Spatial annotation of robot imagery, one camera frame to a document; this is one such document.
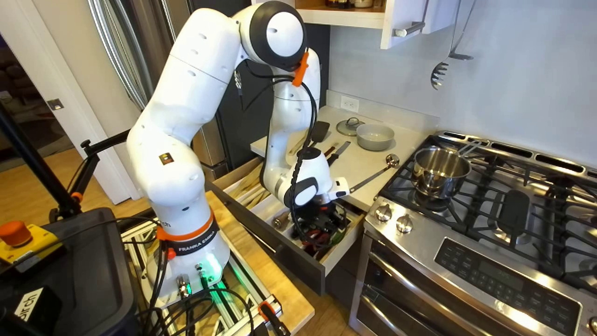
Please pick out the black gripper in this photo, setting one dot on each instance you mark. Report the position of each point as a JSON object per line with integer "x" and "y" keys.
{"x": 315, "y": 216}

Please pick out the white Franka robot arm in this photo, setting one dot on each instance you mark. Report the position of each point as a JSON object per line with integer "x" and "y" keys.
{"x": 188, "y": 106}

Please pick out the wooden kitchen drawer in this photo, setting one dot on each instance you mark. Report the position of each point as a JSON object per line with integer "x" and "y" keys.
{"x": 292, "y": 264}

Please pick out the cork bottle stopper metal cap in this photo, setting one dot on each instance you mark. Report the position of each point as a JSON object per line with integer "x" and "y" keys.
{"x": 281, "y": 221}

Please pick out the wooden robot mounting table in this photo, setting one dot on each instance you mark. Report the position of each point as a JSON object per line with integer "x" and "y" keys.
{"x": 273, "y": 281}

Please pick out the white plastic cutlery tray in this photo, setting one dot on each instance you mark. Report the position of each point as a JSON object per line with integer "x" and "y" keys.
{"x": 255, "y": 193}

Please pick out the wooden forked spatula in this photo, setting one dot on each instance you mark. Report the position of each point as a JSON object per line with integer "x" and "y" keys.
{"x": 249, "y": 190}

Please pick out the long steel spoon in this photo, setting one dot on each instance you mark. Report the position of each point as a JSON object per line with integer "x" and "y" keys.
{"x": 374, "y": 175}

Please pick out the black spatula turner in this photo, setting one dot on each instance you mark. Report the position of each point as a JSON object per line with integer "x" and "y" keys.
{"x": 320, "y": 132}

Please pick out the grey ceramic bowl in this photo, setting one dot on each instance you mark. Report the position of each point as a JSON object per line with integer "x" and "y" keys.
{"x": 376, "y": 139}

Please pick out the glass pot lid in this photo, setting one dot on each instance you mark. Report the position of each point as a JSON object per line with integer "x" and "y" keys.
{"x": 350, "y": 126}

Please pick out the steel saucepan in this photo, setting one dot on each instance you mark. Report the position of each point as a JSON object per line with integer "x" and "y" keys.
{"x": 441, "y": 171}

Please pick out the stainless steel gas range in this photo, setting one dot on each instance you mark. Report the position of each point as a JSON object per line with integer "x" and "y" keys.
{"x": 486, "y": 274}

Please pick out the hanging slotted spoon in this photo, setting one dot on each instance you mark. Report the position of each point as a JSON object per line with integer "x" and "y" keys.
{"x": 440, "y": 76}

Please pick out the hanging metal spatula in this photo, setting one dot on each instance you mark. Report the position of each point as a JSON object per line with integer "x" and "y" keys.
{"x": 462, "y": 55}

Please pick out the black equipment case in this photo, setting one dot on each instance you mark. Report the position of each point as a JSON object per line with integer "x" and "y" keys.
{"x": 87, "y": 274}

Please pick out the stainless steel refrigerator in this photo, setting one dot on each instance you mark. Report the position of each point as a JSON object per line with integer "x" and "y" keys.
{"x": 143, "y": 38}

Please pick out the emergency stop button box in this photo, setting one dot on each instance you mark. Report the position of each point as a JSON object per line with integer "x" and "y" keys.
{"x": 20, "y": 240}

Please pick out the white wall outlet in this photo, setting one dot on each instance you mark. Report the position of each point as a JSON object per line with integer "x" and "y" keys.
{"x": 352, "y": 104}

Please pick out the white wall cabinet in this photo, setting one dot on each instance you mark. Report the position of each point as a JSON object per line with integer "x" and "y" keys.
{"x": 412, "y": 20}

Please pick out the black camera tripod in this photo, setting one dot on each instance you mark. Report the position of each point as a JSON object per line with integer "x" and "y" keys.
{"x": 38, "y": 165}

